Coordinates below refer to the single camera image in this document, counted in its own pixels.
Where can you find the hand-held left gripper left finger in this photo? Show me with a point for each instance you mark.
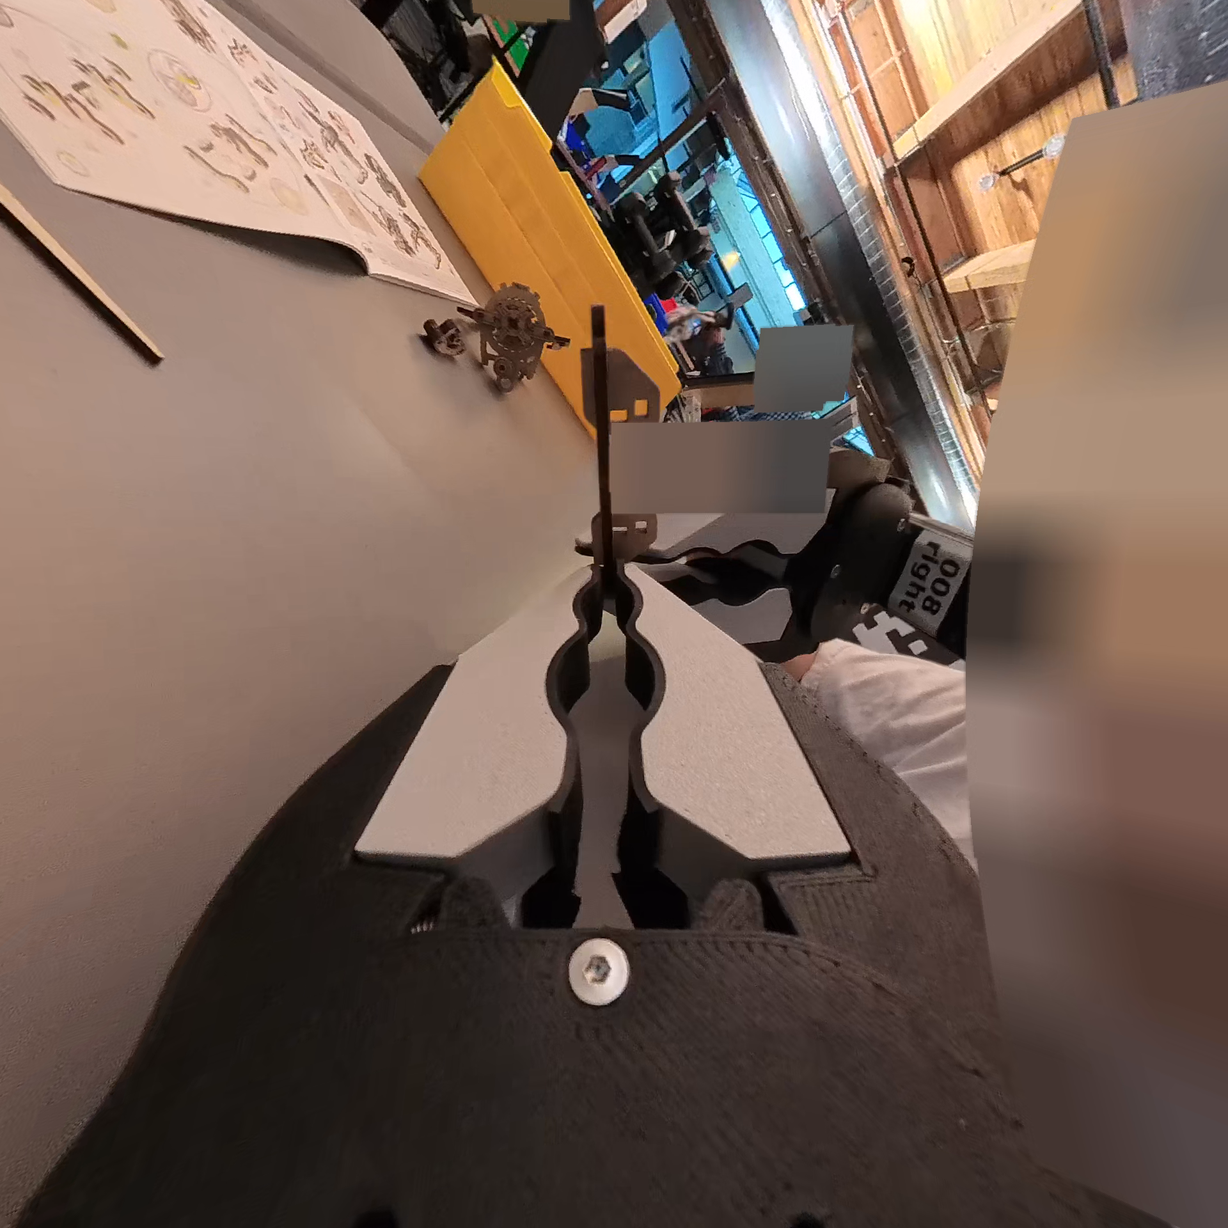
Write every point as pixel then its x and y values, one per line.
pixel 470 766

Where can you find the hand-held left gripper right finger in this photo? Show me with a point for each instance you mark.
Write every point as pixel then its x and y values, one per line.
pixel 748 766

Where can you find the metal ventilation duct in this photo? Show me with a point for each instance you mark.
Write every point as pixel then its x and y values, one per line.
pixel 864 288

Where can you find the yellow plastic bin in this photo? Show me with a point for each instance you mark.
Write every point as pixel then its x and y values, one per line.
pixel 537 212

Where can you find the wooden gear assembly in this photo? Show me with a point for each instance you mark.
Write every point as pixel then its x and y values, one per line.
pixel 515 330

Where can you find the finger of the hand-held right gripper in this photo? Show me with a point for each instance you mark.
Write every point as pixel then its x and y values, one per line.
pixel 730 528
pixel 758 614

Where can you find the small wooden plate part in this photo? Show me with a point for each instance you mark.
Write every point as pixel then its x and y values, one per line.
pixel 629 537
pixel 622 382

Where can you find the illustrated instruction booklet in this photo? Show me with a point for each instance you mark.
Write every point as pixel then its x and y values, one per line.
pixel 193 116

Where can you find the group of black dumbbells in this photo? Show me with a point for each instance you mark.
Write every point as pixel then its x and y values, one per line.
pixel 663 231

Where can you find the long wooden model strip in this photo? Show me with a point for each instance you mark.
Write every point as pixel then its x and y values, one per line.
pixel 601 459

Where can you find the thin wooden stick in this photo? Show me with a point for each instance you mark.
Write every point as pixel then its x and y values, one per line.
pixel 86 278

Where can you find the wooden wall shelf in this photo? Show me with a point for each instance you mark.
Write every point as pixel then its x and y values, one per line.
pixel 977 76

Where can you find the person's right forearm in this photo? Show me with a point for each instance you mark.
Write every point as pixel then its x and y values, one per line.
pixel 893 729

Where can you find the small dark wooden part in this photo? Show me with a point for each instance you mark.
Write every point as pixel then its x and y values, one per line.
pixel 443 337

